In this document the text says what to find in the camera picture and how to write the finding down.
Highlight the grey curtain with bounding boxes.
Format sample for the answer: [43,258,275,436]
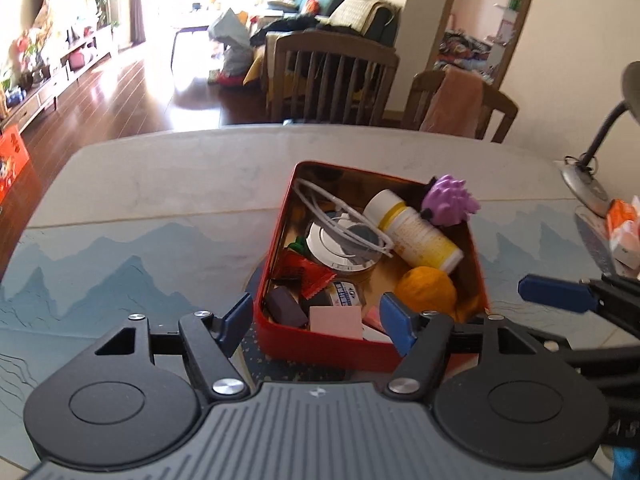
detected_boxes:
[127,0,148,43]

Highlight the cream throw blanket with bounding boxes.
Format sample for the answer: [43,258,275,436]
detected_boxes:
[327,0,396,31]

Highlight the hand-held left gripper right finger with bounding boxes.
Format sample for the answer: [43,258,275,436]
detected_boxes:
[380,292,566,405]

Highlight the pink block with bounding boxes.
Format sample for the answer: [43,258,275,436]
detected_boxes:
[308,305,364,341]

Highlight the round silver metal lid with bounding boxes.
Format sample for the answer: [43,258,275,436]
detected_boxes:
[306,212,386,275]

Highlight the orange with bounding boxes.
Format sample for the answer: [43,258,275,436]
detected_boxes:
[396,266,458,322]

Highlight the red candy wrapper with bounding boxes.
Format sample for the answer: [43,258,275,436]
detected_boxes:
[272,249,337,313]

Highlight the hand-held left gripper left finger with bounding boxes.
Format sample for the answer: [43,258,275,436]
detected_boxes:
[95,292,254,403]

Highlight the black jacket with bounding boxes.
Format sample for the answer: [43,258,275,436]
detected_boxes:
[250,15,361,36]

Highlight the colourful bedding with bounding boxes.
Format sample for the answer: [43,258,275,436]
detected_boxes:
[435,30,506,73]

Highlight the purple hedgehog toy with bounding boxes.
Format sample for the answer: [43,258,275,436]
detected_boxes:
[420,175,482,226]

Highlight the small pink eraser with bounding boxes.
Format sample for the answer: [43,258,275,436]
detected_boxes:
[362,307,389,333]

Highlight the purple block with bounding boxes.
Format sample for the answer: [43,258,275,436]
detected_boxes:
[264,285,309,330]

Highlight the coffee table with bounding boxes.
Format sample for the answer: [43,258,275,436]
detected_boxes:
[170,10,223,68]

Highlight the light blue bag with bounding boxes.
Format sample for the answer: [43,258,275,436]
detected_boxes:
[207,7,256,76]

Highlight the wooden dining chair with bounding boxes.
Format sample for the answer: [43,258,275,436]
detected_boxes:
[265,30,401,126]
[402,69,519,143]

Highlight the wooden TV cabinet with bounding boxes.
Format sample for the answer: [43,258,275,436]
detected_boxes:
[0,25,121,126]

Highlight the orange gift box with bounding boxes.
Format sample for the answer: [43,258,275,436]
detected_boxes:
[0,125,29,203]

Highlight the white yellow-label pill bottle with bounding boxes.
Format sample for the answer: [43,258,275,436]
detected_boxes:
[363,189,465,274]

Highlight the red tin box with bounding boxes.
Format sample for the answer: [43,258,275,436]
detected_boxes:
[253,161,490,373]

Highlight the orange white tissue pack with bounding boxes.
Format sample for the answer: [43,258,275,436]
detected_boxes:
[607,199,640,271]

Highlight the white sunglasses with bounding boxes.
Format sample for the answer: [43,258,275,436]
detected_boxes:
[292,177,396,259]

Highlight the grey desk lamp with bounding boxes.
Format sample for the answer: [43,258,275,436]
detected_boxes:
[560,60,640,216]

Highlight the blue mountain print table mat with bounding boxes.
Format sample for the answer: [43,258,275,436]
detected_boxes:
[0,200,640,480]

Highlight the pink towel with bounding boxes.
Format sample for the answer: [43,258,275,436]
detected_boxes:
[420,67,485,136]

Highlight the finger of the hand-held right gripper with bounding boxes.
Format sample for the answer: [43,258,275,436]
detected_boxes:
[518,274,640,333]
[560,345,640,396]

